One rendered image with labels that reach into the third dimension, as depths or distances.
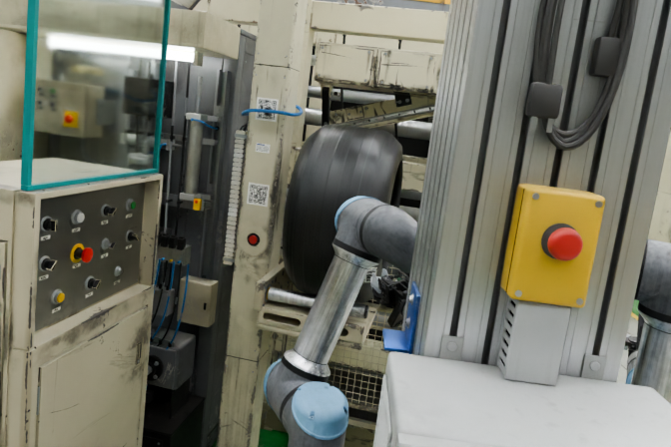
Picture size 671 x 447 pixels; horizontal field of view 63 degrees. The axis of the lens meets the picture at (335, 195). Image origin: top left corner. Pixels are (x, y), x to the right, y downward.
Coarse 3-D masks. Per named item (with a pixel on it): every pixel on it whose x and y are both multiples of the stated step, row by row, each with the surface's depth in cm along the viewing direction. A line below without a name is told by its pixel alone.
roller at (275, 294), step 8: (272, 288) 182; (280, 288) 183; (272, 296) 181; (280, 296) 180; (288, 296) 180; (296, 296) 180; (304, 296) 179; (312, 296) 179; (296, 304) 180; (304, 304) 179; (312, 304) 178; (360, 304) 177; (352, 312) 176; (360, 312) 175
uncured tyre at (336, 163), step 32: (320, 128) 179; (352, 128) 179; (320, 160) 165; (352, 160) 164; (384, 160) 166; (288, 192) 167; (320, 192) 161; (352, 192) 159; (384, 192) 162; (288, 224) 165; (320, 224) 160; (288, 256) 168; (320, 256) 163
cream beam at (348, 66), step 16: (320, 48) 202; (336, 48) 201; (352, 48) 199; (368, 48) 198; (384, 48) 197; (320, 64) 203; (336, 64) 201; (352, 64) 200; (368, 64) 199; (384, 64) 198; (400, 64) 196; (416, 64) 195; (432, 64) 194; (320, 80) 204; (336, 80) 202; (352, 80) 201; (368, 80) 200; (384, 80) 198; (400, 80) 197; (416, 80) 196; (432, 80) 195; (432, 96) 207
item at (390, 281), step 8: (400, 272) 154; (384, 280) 151; (392, 280) 151; (400, 280) 150; (408, 280) 151; (384, 288) 151; (392, 288) 149; (400, 288) 149; (384, 296) 153; (392, 296) 150; (400, 296) 147; (384, 304) 154; (392, 304) 151; (400, 304) 145; (400, 312) 146
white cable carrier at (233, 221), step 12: (240, 132) 186; (240, 144) 188; (240, 156) 187; (240, 168) 187; (240, 180) 188; (240, 192) 189; (240, 204) 192; (228, 228) 191; (228, 240) 191; (228, 252) 192
